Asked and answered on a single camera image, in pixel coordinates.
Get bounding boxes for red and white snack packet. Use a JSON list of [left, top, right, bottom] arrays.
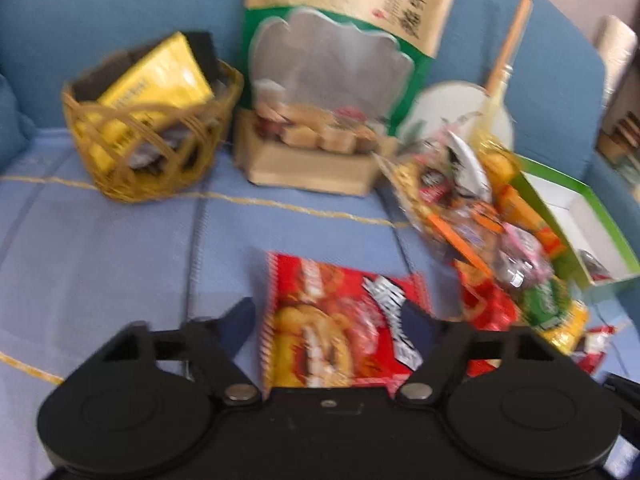
[[570, 325, 618, 376]]

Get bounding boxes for green and yellow snack packet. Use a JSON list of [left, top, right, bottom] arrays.
[[522, 280, 591, 356]]

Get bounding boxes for dark small wrapped snack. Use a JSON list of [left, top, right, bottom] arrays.
[[577, 250, 613, 281]]

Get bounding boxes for white plastic roll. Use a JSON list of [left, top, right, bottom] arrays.
[[595, 15, 638, 106]]

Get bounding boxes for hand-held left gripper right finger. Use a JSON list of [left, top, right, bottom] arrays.
[[395, 302, 557, 404]]

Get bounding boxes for clear packet of yellow crackers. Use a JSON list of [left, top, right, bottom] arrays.
[[382, 152, 466, 233]]

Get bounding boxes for brown cardboard boxes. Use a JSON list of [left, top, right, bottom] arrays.
[[595, 105, 640, 171]]

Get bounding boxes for woven wicker basket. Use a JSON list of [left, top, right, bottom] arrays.
[[62, 57, 246, 203]]

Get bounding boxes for yellow wrapped cake snack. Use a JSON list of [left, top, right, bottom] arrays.
[[475, 135, 521, 186]]

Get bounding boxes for small red snack packet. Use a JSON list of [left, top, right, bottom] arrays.
[[455, 260, 521, 331]]

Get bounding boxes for silver white snack packet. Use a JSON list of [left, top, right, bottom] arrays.
[[445, 130, 493, 201]]

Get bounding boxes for green cardboard box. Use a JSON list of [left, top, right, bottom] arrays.
[[515, 155, 640, 288]]

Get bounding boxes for beige and green gift bag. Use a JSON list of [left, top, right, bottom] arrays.
[[232, 0, 466, 196]]

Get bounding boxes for round floral fan wooden handle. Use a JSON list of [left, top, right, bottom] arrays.
[[397, 0, 533, 153]]

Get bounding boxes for orange yellow snack packet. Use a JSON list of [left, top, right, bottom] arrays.
[[500, 185, 566, 256]]

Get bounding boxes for pink snack packet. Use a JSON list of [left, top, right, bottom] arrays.
[[500, 225, 553, 288]]

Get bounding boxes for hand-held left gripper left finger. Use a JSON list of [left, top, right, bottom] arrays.
[[100, 297, 263, 406]]

